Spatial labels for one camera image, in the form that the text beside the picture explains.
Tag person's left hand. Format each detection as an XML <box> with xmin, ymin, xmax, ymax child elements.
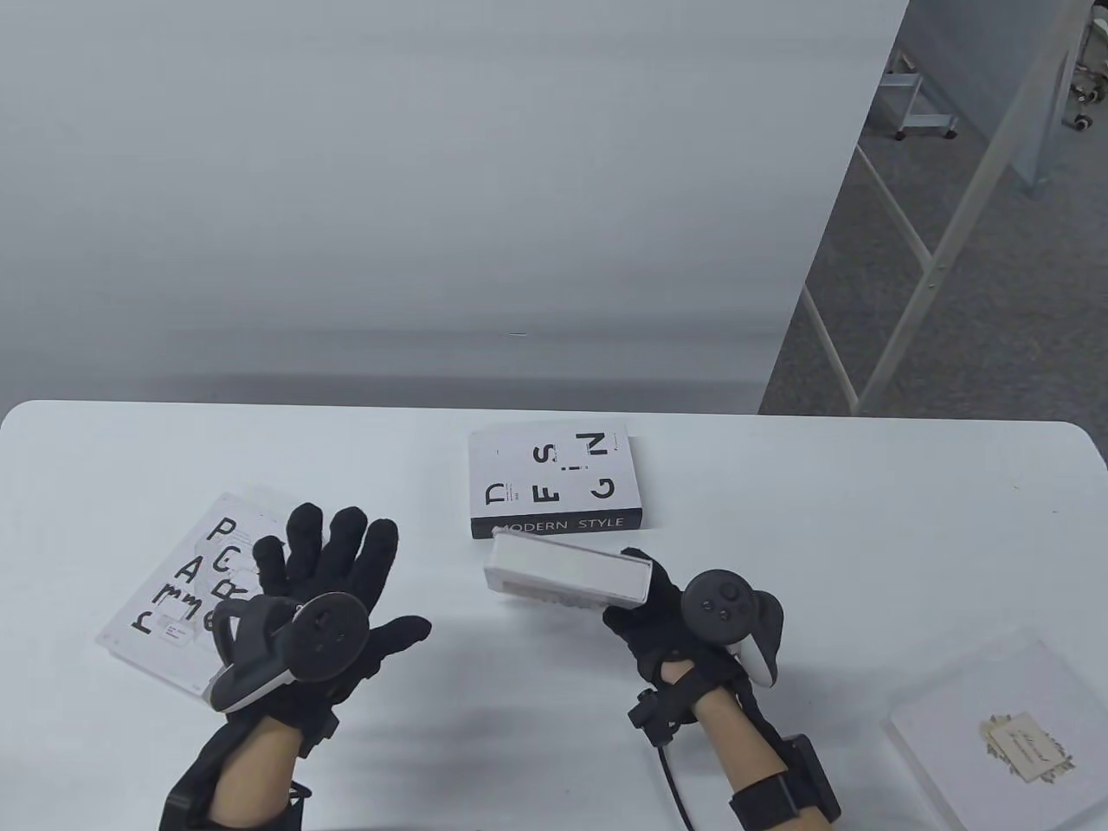
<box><xmin>212</xmin><ymin>504</ymin><xmax>432</xmax><ymax>738</ymax></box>

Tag person's right hand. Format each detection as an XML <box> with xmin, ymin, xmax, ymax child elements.
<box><xmin>602</xmin><ymin>547</ymin><xmax>752</xmax><ymax>695</ymax></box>

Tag white book pink-striped spine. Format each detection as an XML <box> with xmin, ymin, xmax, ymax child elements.
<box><xmin>482</xmin><ymin>531</ymin><xmax>653</xmax><ymax>611</ymax></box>

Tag white book black letters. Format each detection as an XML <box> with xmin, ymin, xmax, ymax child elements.
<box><xmin>95</xmin><ymin>492</ymin><xmax>300</xmax><ymax>704</ymax></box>

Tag white book black spine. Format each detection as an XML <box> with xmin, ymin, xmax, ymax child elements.
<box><xmin>468</xmin><ymin>422</ymin><xmax>648</xmax><ymax>540</ymax></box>

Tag white book with floral label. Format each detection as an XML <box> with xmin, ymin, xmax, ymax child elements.
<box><xmin>881</xmin><ymin>639</ymin><xmax>1108</xmax><ymax>831</ymax></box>

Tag person's left forearm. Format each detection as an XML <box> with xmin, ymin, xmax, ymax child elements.
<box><xmin>208</xmin><ymin>714</ymin><xmax>304</xmax><ymax>828</ymax></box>

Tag person's right forearm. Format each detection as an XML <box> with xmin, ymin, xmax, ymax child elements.
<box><xmin>692</xmin><ymin>688</ymin><xmax>819</xmax><ymax>831</ymax></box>

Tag black and white controller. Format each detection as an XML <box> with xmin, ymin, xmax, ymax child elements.
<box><xmin>681</xmin><ymin>569</ymin><xmax>787</xmax><ymax>689</ymax></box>
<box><xmin>208</xmin><ymin>591</ymin><xmax>370</xmax><ymax>715</ymax></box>

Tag white backdrop board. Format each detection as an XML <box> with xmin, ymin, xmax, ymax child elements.
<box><xmin>0</xmin><ymin>0</ymin><xmax>912</xmax><ymax>415</ymax></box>

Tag white wheeled cart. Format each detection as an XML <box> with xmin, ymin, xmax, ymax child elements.
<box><xmin>879</xmin><ymin>50</ymin><xmax>960</xmax><ymax>142</ymax></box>

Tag grey partition panel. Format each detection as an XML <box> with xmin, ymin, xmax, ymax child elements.
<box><xmin>900</xmin><ymin>0</ymin><xmax>1070</xmax><ymax>193</ymax></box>

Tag office chair wheeled base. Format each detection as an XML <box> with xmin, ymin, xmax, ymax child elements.
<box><xmin>1069</xmin><ymin>0</ymin><xmax>1108</xmax><ymax>132</ymax></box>

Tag black cable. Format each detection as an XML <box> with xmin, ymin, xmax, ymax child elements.
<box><xmin>628</xmin><ymin>688</ymin><xmax>698</xmax><ymax>831</ymax></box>

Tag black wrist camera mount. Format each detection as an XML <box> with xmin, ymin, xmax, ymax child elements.
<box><xmin>730</xmin><ymin>734</ymin><xmax>842</xmax><ymax>828</ymax></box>
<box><xmin>164</xmin><ymin>736</ymin><xmax>312</xmax><ymax>831</ymax></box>

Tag white metal frame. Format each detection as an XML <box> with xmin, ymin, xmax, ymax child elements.
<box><xmin>801</xmin><ymin>0</ymin><xmax>1108</xmax><ymax>416</ymax></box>

